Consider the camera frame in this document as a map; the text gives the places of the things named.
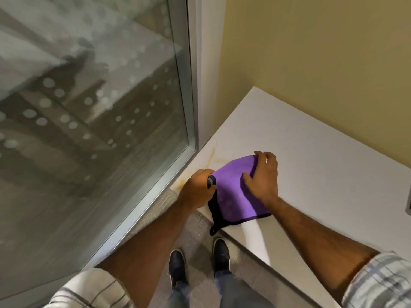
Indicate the purple cleaning cloth black edge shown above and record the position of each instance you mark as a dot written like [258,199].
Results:
[232,192]

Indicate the dark shoe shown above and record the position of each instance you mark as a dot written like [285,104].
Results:
[221,255]
[177,267]

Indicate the person's left forearm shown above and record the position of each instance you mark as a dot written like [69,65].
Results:
[144,246]

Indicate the silver window frame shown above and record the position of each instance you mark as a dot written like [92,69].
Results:
[184,76]

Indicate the person's left fingers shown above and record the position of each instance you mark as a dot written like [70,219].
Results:
[203,173]

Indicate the dark left shoe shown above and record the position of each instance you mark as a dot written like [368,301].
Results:
[177,267]

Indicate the grey trousers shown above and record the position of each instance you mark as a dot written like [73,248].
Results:
[231,291]

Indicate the dotted glass window pane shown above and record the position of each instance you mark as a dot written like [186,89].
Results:
[80,125]

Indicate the person's right thumb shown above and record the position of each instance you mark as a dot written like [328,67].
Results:
[249,180]

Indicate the white striped shirt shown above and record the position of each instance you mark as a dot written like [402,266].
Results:
[379,282]

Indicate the person's right forearm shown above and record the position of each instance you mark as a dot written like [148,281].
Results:
[318,243]

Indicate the person's left hand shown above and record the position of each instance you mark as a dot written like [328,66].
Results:
[193,190]

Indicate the dark right shoe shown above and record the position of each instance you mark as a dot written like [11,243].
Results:
[221,255]

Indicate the person's right hand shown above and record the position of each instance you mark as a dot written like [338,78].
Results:
[267,179]

